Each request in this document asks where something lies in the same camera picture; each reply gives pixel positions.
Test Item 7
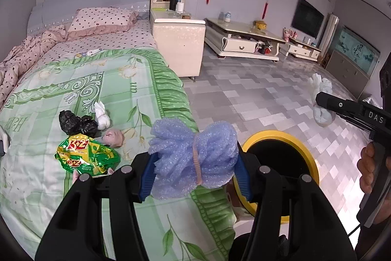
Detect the cream nightstand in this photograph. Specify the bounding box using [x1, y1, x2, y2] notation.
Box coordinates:
[150, 9, 206, 79]

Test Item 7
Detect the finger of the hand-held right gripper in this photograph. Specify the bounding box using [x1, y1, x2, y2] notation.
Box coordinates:
[336, 114, 372, 139]
[316, 91, 385, 127]

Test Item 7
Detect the purple foam net with band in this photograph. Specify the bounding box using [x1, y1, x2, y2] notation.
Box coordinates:
[148, 119, 240, 200]

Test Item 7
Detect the red bag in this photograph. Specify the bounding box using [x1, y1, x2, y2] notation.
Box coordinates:
[258, 41, 274, 55]

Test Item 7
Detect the white knotted cloth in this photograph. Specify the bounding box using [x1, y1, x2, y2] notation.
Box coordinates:
[308, 73, 337, 127]
[93, 101, 111, 129]

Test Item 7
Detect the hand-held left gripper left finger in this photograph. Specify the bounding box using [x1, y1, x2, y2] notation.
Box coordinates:
[33, 152, 159, 261]

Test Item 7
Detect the teal picture panel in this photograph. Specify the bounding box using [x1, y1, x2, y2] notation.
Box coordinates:
[334, 25, 381, 78]

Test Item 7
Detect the person's right forearm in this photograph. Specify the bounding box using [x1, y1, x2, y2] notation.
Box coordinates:
[356, 218, 391, 261]

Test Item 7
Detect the person's right hand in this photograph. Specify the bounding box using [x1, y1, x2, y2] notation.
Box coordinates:
[358, 143, 391, 223]

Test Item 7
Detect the black wall television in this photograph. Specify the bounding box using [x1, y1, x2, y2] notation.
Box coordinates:
[291, 0, 325, 39]

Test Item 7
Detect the grey low cabinet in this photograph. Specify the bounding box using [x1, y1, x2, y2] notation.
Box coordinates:
[325, 50, 370, 99]

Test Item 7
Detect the black plastic bag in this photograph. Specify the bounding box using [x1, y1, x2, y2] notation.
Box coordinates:
[78, 115, 99, 137]
[59, 111, 81, 135]

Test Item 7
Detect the pink dotted duvet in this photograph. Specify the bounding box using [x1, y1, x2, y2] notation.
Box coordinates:
[0, 25, 69, 110]

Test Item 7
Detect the green snack packet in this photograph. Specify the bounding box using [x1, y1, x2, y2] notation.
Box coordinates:
[55, 133, 120, 178]

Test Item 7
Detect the pink ornament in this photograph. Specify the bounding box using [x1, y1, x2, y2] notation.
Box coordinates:
[282, 28, 298, 42]

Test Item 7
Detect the yellow rimmed trash bin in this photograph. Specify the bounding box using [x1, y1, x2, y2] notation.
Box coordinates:
[226, 130, 320, 225]

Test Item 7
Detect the small cream cabinet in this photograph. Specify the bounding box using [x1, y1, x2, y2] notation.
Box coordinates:
[279, 36, 323, 62]

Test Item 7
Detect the cream tv cabinet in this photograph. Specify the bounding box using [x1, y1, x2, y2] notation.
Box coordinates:
[204, 18, 286, 63]

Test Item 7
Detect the pink ball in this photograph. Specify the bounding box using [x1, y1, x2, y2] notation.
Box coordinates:
[102, 128, 124, 148]

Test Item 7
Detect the pink dotted pillow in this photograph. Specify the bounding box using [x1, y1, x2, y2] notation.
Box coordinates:
[67, 7, 139, 35]

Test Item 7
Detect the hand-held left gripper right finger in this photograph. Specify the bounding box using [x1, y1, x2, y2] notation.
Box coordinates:
[233, 145, 358, 261]

